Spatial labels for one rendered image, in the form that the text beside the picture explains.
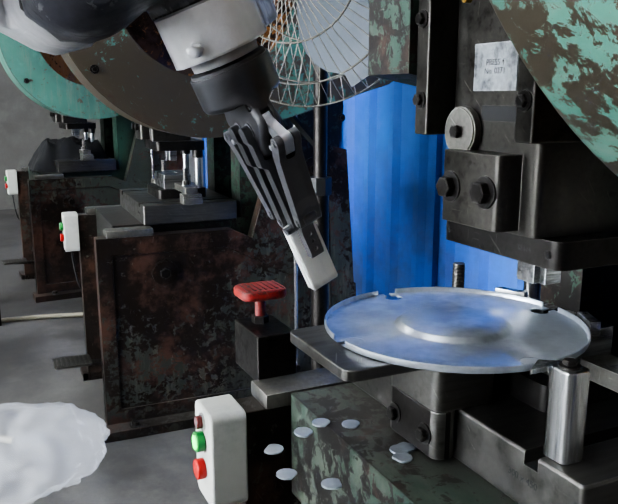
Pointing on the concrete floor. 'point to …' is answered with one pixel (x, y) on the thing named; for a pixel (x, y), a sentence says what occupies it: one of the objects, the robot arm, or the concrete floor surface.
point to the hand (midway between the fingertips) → (310, 252)
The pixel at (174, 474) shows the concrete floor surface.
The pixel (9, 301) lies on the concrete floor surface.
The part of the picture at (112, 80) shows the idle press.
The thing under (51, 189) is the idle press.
